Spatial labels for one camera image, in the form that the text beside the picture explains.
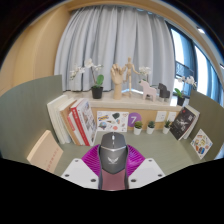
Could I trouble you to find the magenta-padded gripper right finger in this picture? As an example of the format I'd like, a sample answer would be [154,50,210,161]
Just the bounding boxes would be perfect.
[125,144,166,190]

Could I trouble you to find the white sticker sheet card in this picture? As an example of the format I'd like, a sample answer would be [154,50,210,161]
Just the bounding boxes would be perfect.
[96,110,130,133]

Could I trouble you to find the large white orchid black pot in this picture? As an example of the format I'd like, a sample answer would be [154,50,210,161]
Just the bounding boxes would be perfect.
[69,58,105,100]

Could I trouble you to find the photo cover magazine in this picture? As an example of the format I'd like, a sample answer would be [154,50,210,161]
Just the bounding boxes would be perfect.
[78,98,98,146]

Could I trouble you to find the ceiling lights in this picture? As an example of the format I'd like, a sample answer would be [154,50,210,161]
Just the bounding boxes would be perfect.
[196,27,224,69]

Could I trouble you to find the black wooden horse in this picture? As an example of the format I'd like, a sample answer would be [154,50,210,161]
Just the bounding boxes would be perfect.
[157,82,171,103]

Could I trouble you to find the wooden hand model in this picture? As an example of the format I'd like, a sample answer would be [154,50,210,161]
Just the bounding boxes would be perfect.
[110,63,128,101]

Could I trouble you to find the green desk partition panel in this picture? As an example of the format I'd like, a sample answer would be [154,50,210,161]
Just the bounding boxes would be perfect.
[0,74,64,164]
[188,89,224,161]

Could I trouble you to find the wooden mannequin figure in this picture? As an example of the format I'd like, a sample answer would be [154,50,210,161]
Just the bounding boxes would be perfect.
[123,56,141,98]

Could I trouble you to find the grey computer mouse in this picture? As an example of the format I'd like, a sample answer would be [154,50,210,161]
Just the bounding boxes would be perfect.
[98,131,130,175]

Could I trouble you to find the white wall socket plate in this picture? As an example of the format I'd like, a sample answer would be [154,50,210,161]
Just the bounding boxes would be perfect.
[155,110,167,123]
[167,111,178,123]

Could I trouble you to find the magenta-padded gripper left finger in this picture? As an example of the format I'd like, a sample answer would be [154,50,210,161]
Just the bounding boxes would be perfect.
[60,144,103,190]

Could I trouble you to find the black cover book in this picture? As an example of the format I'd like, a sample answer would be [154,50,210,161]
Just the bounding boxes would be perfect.
[169,105,198,141]

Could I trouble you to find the pink wooden horse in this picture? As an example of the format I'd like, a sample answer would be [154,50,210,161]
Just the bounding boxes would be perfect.
[138,79,158,102]

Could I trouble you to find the small plant in white pot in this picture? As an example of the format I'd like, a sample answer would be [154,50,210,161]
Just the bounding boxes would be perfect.
[162,119,172,135]
[146,120,156,135]
[133,120,144,136]

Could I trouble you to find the thick white book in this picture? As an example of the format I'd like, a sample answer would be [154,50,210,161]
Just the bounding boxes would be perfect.
[46,94,73,145]

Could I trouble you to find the cork brown book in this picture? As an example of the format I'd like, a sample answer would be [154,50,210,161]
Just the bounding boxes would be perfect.
[59,99,83,147]

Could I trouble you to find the purple round number sign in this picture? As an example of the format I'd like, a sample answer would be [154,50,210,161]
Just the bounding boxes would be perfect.
[127,112,143,128]

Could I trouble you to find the pale beige book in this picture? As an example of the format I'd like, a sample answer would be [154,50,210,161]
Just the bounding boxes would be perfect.
[26,129,64,174]

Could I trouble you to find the wooden desk shelf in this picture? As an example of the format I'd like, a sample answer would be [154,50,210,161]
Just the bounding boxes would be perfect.
[63,89,183,133]

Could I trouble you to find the red and white book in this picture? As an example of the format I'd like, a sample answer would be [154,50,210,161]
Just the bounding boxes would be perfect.
[68,98,91,147]

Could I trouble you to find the small white orchid black pot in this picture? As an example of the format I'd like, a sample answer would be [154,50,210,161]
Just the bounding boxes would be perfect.
[173,75,198,107]

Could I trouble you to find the grey white curtain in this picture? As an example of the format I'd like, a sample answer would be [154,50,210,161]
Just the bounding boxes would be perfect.
[54,4,176,94]

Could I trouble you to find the window with dark frame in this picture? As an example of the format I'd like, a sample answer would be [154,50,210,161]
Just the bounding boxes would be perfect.
[166,23,224,108]

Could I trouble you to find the colourful sticker card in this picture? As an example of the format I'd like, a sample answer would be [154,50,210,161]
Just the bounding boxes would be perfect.
[190,128,214,160]

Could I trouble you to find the white orchid behind horses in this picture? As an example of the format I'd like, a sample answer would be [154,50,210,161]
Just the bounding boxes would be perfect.
[138,65,153,84]

